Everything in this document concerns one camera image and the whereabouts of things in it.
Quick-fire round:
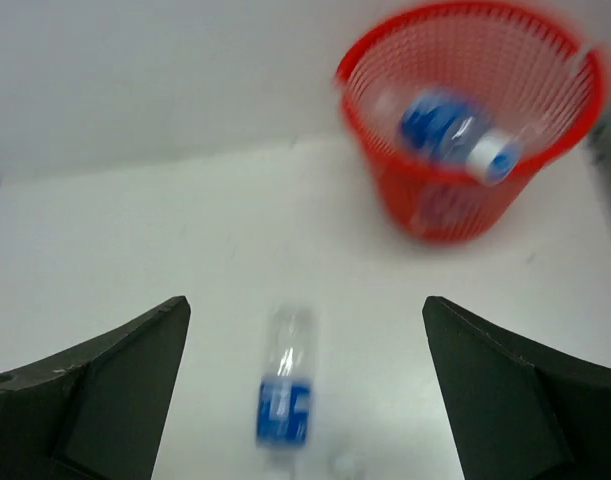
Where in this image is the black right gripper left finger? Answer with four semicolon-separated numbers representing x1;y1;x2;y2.
0;296;190;479

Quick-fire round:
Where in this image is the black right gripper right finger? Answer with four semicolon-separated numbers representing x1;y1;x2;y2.
422;296;611;479

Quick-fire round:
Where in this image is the blue label bottle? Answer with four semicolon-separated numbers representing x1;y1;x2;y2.
255;304;317;479

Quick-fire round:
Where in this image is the blue label bottle Chinese text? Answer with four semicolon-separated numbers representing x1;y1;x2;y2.
398;89;521;185

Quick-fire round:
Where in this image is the clear unlabelled bottle white cap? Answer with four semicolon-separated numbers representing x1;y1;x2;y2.
330;451;363;480

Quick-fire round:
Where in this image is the red mesh plastic bin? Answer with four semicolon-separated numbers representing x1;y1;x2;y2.
335;1;610;243

